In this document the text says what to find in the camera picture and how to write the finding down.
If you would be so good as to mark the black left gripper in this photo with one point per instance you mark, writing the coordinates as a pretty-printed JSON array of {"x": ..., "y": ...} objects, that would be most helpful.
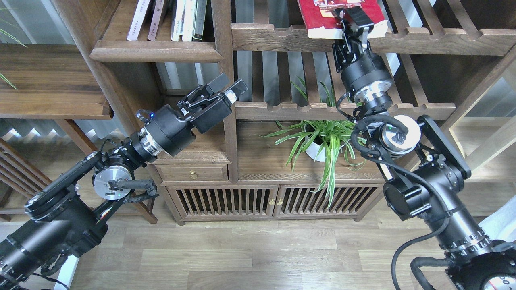
[{"x": 170, "y": 130}]

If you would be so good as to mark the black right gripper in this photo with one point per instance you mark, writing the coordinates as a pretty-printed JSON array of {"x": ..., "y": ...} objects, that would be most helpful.
[{"x": 364, "y": 74}]

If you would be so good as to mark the red paperback book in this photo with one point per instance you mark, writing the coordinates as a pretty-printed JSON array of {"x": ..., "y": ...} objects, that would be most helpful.
[{"x": 321, "y": 24}]

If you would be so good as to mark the maroon book Chinese characters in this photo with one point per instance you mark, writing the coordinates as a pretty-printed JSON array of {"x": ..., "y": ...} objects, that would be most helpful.
[{"x": 160, "y": 8}]

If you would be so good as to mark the white lavender paperback book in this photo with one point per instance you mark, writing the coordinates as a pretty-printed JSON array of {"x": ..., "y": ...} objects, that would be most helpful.
[{"x": 140, "y": 14}]

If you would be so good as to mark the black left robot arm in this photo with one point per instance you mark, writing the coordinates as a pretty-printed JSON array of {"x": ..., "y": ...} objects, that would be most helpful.
[{"x": 69, "y": 216}]

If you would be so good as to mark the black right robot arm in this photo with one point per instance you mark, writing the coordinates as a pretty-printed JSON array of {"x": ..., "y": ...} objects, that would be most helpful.
[{"x": 423, "y": 172}]

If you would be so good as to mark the green spider plant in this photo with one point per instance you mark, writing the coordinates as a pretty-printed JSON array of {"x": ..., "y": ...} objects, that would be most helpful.
[{"x": 336, "y": 137}]

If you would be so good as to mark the white upright book left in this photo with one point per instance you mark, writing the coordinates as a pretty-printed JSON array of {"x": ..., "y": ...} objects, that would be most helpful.
[{"x": 178, "y": 12}]

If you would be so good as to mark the white upright book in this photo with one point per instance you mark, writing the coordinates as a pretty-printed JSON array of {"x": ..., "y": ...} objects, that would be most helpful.
[
  {"x": 189, "y": 20},
  {"x": 178, "y": 12}
]

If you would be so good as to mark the white upright book middle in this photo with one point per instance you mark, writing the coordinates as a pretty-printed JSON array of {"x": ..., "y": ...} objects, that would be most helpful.
[{"x": 189, "y": 20}]

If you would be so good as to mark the dark green upright book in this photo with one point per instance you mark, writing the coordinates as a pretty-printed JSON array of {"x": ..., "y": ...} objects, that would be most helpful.
[{"x": 198, "y": 28}]

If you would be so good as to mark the dark wooden bookshelf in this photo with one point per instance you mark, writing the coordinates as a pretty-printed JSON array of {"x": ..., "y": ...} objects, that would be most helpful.
[{"x": 236, "y": 176}]

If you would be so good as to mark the white plant pot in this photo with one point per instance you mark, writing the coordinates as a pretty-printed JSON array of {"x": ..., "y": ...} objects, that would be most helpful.
[{"x": 316, "y": 150}]

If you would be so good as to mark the green leaf at left edge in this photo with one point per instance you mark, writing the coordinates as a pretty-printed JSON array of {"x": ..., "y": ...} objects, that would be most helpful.
[{"x": 6, "y": 47}]

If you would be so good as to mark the white floor stand leg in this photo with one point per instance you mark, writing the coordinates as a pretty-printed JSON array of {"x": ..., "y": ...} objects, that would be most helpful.
[{"x": 67, "y": 271}]

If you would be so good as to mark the light wooden shelf frame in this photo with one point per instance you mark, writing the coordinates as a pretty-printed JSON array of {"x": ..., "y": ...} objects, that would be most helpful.
[{"x": 482, "y": 126}]

